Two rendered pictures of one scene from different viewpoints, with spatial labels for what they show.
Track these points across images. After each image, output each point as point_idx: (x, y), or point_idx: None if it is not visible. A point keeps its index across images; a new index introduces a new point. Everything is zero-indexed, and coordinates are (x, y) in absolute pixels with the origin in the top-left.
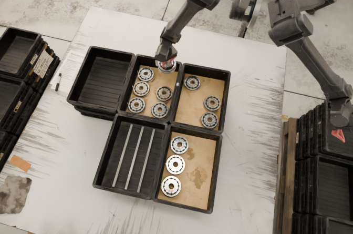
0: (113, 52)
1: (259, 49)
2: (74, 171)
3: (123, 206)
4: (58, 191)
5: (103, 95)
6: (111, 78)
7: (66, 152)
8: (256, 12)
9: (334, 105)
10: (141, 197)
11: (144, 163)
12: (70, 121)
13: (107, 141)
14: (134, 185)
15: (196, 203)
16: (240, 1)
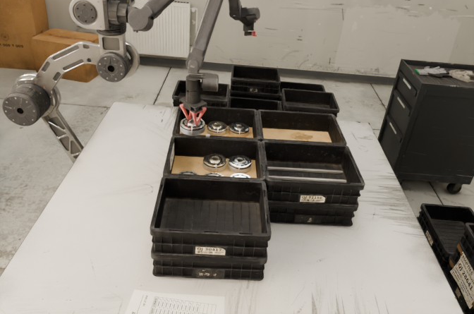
0: (160, 204)
1: (116, 118)
2: (351, 266)
3: (360, 208)
4: (387, 278)
5: (233, 224)
6: (199, 220)
7: (331, 284)
8: (134, 48)
9: (247, 12)
10: (349, 150)
11: (310, 170)
12: (279, 295)
13: (307, 181)
14: (337, 177)
15: (326, 137)
16: (123, 48)
